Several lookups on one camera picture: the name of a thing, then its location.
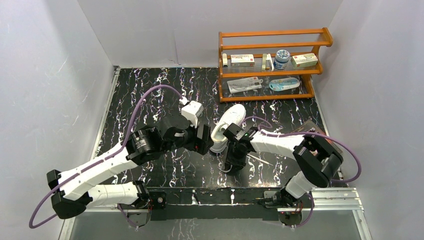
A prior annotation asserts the white shoelace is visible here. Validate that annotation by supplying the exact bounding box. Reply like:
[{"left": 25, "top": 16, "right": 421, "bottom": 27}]
[{"left": 217, "top": 150, "right": 275, "bottom": 175}]

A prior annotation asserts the white sneaker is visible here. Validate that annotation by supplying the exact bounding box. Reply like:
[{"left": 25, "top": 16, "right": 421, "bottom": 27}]
[{"left": 210, "top": 103, "right": 247, "bottom": 154}]

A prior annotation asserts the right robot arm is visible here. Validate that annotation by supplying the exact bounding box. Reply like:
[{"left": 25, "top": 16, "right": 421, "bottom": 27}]
[{"left": 223, "top": 123, "right": 344, "bottom": 207}]

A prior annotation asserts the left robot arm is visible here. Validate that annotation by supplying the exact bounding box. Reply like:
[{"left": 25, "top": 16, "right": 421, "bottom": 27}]
[{"left": 46, "top": 115, "right": 214, "bottom": 219}]

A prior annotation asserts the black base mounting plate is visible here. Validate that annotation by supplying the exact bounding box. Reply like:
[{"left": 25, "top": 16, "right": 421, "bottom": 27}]
[{"left": 117, "top": 187, "right": 314, "bottom": 229}]

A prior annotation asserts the white flat packet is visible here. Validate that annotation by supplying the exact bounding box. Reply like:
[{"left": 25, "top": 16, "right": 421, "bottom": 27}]
[{"left": 227, "top": 76, "right": 263, "bottom": 94}]

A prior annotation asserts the blue oval package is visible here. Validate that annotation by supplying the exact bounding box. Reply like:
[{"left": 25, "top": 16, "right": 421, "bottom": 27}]
[{"left": 268, "top": 77, "right": 300, "bottom": 92}]

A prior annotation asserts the dark book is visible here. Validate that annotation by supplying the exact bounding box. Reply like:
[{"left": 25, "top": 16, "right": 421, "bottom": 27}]
[{"left": 292, "top": 119, "right": 343, "bottom": 154}]

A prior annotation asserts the orange wooden shelf rack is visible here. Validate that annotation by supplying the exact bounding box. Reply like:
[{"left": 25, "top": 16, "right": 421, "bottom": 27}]
[{"left": 218, "top": 27, "right": 333, "bottom": 103}]

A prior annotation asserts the white box on left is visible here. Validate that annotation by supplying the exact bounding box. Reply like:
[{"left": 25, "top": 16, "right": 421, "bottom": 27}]
[{"left": 230, "top": 54, "right": 255, "bottom": 67}]

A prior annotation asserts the white box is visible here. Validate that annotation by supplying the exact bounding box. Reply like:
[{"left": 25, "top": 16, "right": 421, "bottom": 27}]
[
  {"left": 291, "top": 52, "right": 318, "bottom": 69},
  {"left": 230, "top": 54, "right": 255, "bottom": 67}
]

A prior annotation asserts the beige clip item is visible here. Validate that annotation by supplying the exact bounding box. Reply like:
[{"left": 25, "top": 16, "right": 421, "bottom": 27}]
[{"left": 261, "top": 53, "right": 275, "bottom": 72}]

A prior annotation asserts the blue white round jar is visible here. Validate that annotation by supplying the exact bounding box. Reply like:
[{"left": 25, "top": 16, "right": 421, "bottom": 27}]
[{"left": 273, "top": 49, "right": 291, "bottom": 70}]

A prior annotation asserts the white box on right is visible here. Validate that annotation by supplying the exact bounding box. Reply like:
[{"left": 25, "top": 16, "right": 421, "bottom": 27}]
[{"left": 291, "top": 52, "right": 318, "bottom": 69}]

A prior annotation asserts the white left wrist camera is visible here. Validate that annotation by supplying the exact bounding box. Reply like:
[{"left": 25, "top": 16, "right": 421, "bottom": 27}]
[{"left": 181, "top": 101, "right": 204, "bottom": 128}]

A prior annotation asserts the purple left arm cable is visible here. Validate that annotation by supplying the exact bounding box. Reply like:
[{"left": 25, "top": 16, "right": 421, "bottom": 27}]
[{"left": 28, "top": 84, "right": 190, "bottom": 229}]

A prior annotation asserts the aluminium rail frame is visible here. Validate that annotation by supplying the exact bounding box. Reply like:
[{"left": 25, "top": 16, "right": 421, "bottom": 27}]
[{"left": 59, "top": 187, "right": 371, "bottom": 240}]

